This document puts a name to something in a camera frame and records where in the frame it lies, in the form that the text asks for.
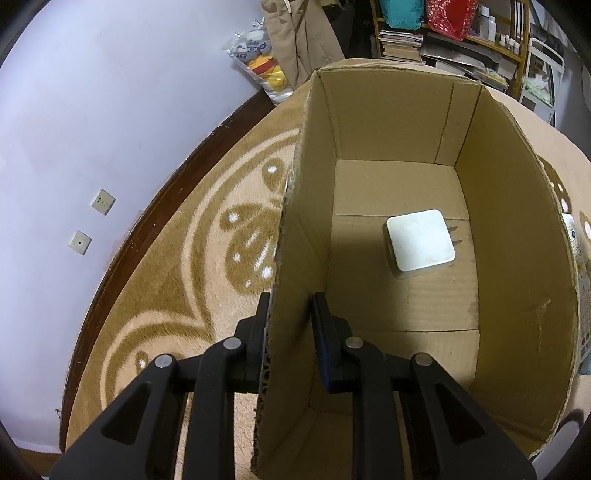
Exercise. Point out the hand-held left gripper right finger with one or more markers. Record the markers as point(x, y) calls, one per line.
point(323, 350)

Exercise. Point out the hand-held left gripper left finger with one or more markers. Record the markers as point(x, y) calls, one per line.
point(255, 341)

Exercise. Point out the brown cardboard box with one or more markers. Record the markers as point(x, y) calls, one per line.
point(406, 304)

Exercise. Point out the white square charger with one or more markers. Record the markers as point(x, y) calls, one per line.
point(420, 240)

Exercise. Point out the brown patterned plush rug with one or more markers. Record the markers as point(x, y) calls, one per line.
point(184, 277)

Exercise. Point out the dark wooden baseboard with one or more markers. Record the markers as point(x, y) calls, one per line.
point(152, 207)

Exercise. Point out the plastic bag of plush toys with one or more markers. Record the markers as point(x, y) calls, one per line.
point(263, 64)

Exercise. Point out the beige coat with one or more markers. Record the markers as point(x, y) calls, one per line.
point(300, 41)

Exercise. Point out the stack of books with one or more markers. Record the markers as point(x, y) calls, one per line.
point(399, 46)

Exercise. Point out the pile of papers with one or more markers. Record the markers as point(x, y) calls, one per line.
point(471, 62)

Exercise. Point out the teal bag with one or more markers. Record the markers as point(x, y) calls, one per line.
point(400, 14)

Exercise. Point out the wooden shelf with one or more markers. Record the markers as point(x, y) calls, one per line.
point(505, 50)

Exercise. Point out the red patterned gift bag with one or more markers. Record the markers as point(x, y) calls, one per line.
point(450, 18)

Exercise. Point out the white metal rack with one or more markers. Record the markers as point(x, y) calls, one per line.
point(545, 69)

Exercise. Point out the white bottle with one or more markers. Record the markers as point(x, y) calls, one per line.
point(486, 25)

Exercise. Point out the beige wall socket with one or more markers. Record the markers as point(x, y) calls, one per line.
point(102, 201)
point(79, 242)

